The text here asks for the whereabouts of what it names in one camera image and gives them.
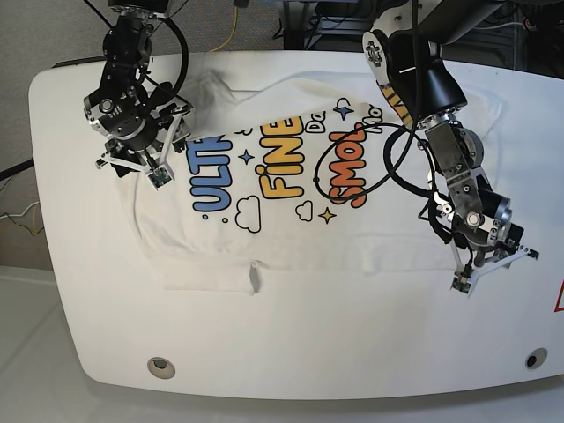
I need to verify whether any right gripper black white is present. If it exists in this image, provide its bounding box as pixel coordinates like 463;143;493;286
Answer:
94;99;193;178

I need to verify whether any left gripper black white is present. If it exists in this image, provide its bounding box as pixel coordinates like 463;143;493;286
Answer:
449;234;539;287

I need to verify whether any white printed T-shirt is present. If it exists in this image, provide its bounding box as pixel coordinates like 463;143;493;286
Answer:
115;69;506;296

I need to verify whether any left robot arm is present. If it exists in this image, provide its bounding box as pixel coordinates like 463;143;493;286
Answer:
362;1;538;294

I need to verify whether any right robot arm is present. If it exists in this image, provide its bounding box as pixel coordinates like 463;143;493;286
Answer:
84;1;193;189

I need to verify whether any red triangle sticker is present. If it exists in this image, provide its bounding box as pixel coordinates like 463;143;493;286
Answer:
554;281;564;313

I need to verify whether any right table grommet hole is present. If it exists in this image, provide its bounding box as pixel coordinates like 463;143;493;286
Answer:
525;347;548;370

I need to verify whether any table grommet hole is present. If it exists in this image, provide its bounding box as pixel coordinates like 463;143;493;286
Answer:
147;357;175;380
525;347;548;370

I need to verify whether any black table leg stand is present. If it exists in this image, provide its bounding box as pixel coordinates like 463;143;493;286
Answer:
277;1;323;50

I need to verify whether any left table grommet hole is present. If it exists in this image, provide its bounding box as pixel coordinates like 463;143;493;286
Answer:
147;357;175;380

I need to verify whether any yellow cable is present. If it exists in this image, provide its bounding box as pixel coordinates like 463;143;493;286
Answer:
206;0;241;54

